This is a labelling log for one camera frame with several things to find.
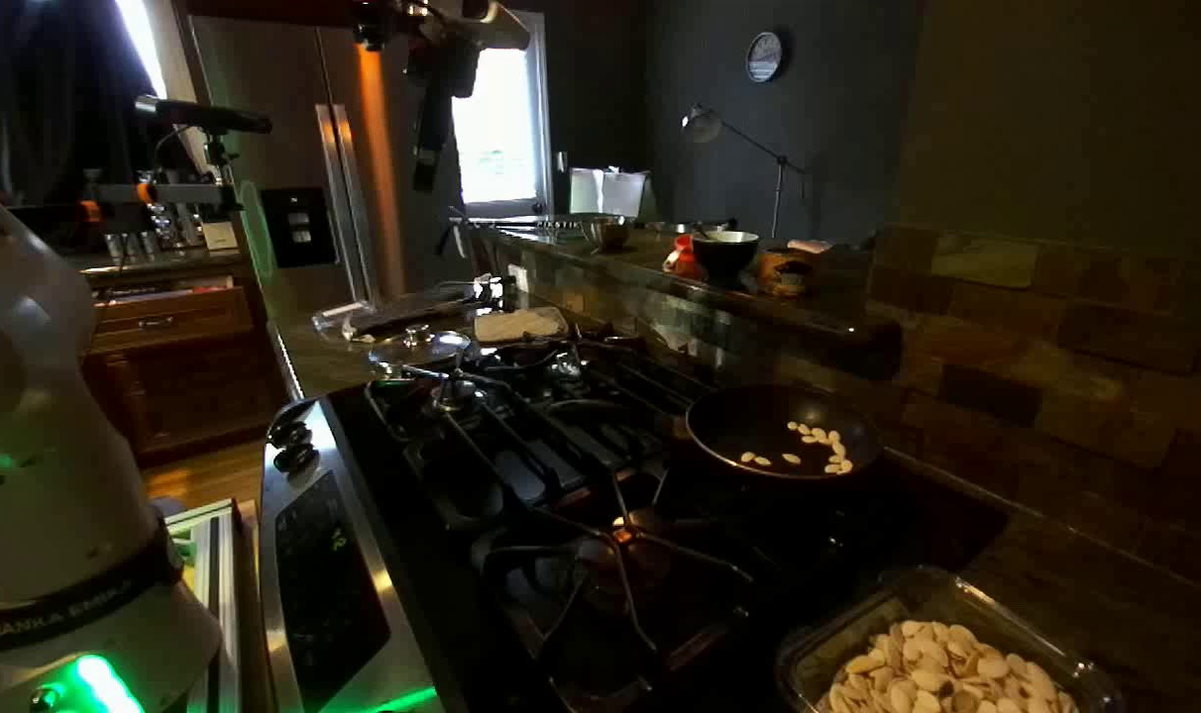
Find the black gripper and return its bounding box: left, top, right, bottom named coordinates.
left=405, top=24, right=486, bottom=197

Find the glass pan lid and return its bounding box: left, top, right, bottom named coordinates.
left=356, top=318, right=494, bottom=383

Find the wooden cabinet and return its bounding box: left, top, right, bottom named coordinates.
left=74, top=252, right=293, bottom=469

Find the bright window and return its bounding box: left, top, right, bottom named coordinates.
left=449, top=45, right=552, bottom=215

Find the pale pasta pieces heap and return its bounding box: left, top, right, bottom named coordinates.
left=811, top=618, right=1087, bottom=713

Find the white paper holder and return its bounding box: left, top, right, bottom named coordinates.
left=568, top=163, right=655, bottom=223

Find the thin desk lamp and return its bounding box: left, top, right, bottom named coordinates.
left=672, top=105, right=820, bottom=250

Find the black bowl white inside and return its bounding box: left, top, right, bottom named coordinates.
left=693, top=225, right=765, bottom=289

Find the clear glass food container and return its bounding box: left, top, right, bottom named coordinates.
left=771, top=564, right=1131, bottom=713

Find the orange jar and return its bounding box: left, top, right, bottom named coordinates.
left=754, top=234, right=835, bottom=303

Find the clear glass tray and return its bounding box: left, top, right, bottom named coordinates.
left=307, top=283, right=479, bottom=344

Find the black stereo camera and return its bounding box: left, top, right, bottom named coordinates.
left=132, top=93, right=276, bottom=139

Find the metal mounting frame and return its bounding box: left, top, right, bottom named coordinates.
left=157, top=495, right=248, bottom=713

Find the black switch panel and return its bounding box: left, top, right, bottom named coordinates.
left=259, top=186, right=338, bottom=271

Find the black gas stove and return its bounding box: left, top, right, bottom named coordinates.
left=252, top=334, right=947, bottom=713

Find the round wall clock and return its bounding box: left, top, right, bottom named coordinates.
left=743, top=27, right=787, bottom=86

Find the black frying pan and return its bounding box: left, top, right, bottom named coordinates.
left=683, top=379, right=886, bottom=487

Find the stainless steel refrigerator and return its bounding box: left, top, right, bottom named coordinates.
left=185, top=12, right=411, bottom=303

